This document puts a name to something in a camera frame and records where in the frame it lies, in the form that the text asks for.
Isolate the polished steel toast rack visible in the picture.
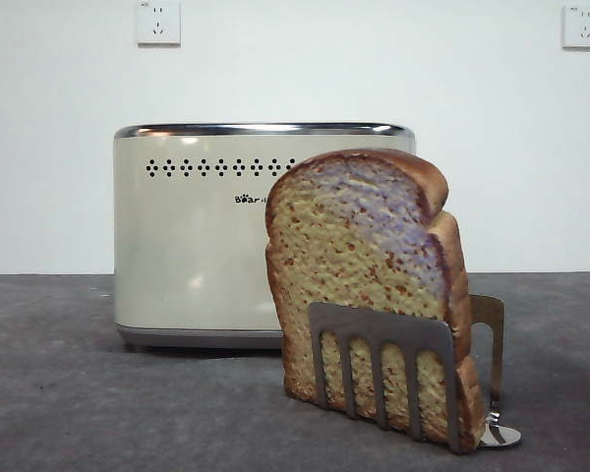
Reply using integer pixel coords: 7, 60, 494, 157
307, 293, 523, 453

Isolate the white wall socket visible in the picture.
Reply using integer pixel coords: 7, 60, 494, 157
561, 4, 590, 51
137, 0, 182, 49

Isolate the cream two-slot toaster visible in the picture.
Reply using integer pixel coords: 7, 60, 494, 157
112, 121, 418, 351

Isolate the brown-crusted bread slice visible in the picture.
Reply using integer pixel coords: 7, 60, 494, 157
264, 148, 487, 452

